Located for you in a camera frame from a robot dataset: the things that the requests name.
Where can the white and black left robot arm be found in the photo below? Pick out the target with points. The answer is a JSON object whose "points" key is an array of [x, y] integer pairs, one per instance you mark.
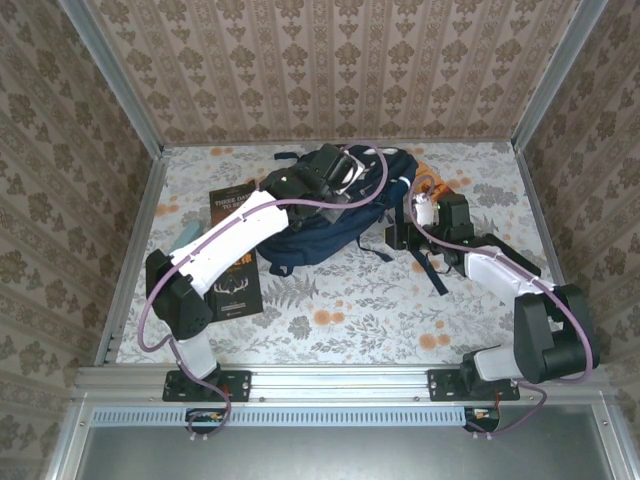
{"points": [[225, 240]]}

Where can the floral tablecloth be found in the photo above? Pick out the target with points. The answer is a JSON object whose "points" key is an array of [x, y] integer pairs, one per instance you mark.
{"points": [[350, 325]]}

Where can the orange paperback book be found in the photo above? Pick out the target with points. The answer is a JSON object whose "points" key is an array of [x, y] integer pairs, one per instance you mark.
{"points": [[432, 187]]}

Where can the navy blue backpack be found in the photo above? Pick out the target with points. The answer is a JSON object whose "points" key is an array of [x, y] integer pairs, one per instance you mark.
{"points": [[320, 245]]}

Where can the teal pencil box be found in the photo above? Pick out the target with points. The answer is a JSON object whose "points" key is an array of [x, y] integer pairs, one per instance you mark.
{"points": [[187, 234]]}

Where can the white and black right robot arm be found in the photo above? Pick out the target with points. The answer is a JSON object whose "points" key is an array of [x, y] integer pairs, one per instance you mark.
{"points": [[500, 272]]}

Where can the aluminium frame rail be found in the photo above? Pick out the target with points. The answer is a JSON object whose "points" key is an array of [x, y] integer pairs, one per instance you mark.
{"points": [[147, 210], [542, 220], [340, 382], [225, 144]]}

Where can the aluminium frame post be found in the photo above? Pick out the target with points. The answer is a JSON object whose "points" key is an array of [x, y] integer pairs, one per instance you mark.
{"points": [[555, 75], [116, 75]]}

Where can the black book with antlers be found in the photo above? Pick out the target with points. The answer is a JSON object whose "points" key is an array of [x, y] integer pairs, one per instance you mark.
{"points": [[235, 295]]}

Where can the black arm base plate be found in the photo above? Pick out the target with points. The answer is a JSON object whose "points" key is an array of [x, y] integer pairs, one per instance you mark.
{"points": [[442, 385], [240, 385]]}

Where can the grey metal sheet panel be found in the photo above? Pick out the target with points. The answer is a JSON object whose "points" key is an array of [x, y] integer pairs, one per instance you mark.
{"points": [[325, 455]]}

